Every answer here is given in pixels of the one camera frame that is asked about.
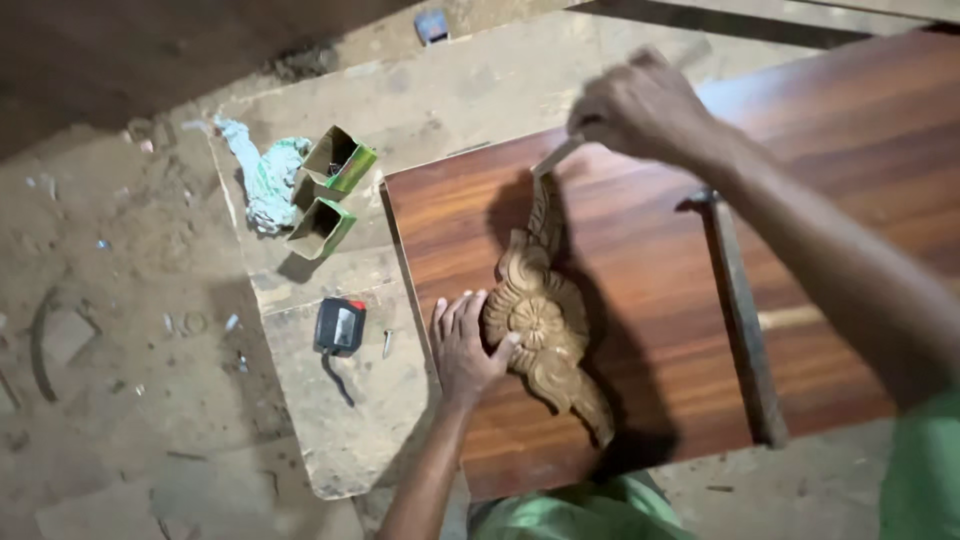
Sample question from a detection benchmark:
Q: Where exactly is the green cardboard box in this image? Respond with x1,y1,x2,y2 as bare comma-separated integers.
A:
301,125,378,198
285,196,358,261

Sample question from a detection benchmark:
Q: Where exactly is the crumpled pale green cloth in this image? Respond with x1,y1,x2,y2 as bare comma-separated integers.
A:
212,114,313,235

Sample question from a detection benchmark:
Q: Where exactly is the person's left hand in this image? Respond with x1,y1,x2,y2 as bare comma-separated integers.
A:
429,290,522,410

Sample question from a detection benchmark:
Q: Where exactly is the person's right hand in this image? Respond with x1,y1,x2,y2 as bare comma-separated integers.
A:
567,46,725,168

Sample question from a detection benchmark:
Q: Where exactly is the carved wooden ornament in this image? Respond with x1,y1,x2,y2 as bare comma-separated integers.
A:
482,172,616,450

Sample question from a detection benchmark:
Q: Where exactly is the polished brown wooden board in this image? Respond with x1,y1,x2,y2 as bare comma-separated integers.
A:
381,30,960,502

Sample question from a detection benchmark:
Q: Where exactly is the hammer with wooden handle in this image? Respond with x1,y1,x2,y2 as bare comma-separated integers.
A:
675,187,790,450

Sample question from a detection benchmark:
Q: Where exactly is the black tape measure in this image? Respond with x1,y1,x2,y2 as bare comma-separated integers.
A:
313,297,369,358

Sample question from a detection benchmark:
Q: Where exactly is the curved dark metal strip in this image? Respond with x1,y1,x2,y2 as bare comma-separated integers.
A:
28,288,63,404

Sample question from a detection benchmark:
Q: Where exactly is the small blue grey box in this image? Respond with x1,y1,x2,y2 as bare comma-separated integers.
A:
414,7,451,46

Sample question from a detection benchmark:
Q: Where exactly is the person's green shirt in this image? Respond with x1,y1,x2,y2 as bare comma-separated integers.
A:
466,390,960,540

